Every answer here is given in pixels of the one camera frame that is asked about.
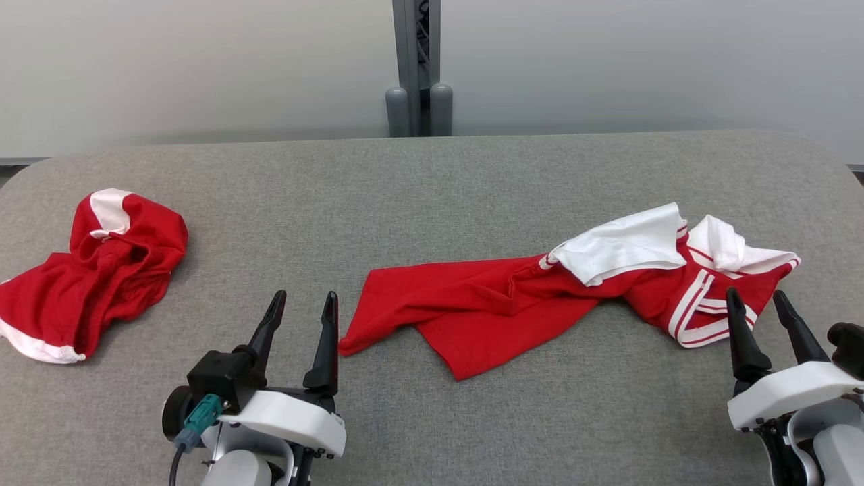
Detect red basketball jersey white sleeves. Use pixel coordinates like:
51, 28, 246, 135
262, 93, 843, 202
339, 202, 801, 381

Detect red shorts with white trim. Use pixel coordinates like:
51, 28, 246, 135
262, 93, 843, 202
0, 188, 189, 365

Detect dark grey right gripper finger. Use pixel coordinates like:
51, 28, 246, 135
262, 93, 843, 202
726, 287, 772, 383
773, 290, 831, 366

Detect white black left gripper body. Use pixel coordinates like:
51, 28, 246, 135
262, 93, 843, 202
162, 385, 347, 460

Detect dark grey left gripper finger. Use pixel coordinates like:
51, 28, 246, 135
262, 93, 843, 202
233, 290, 288, 390
303, 292, 340, 398

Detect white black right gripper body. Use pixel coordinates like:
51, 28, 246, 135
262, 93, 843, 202
728, 362, 864, 433

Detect grey metal post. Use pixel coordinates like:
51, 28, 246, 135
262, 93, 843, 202
392, 0, 443, 138

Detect black left cable teal plug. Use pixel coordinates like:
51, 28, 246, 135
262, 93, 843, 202
169, 394, 225, 486

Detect grey cylinder foot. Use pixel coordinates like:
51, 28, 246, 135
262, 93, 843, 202
385, 85, 411, 138
429, 82, 454, 138

